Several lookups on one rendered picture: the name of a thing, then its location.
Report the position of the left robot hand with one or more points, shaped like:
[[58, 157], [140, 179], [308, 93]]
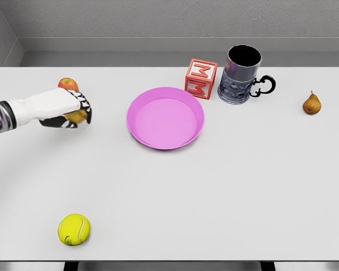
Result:
[[55, 103]]

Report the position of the yellow lemon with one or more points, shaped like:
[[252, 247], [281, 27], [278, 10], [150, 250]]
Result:
[[77, 116]]

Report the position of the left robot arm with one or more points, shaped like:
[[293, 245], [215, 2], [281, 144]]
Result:
[[5, 114]]

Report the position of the pink plate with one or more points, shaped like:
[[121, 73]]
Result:
[[165, 118]]

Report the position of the red-yellow apple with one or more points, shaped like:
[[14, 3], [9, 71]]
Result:
[[68, 83]]

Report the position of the yellow tennis ball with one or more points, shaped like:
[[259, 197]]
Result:
[[73, 229]]

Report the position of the red letter block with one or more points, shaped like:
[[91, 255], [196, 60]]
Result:
[[200, 79]]

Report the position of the dark metal mug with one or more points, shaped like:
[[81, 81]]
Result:
[[238, 76]]

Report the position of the brown pear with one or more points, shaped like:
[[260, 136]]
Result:
[[312, 104]]

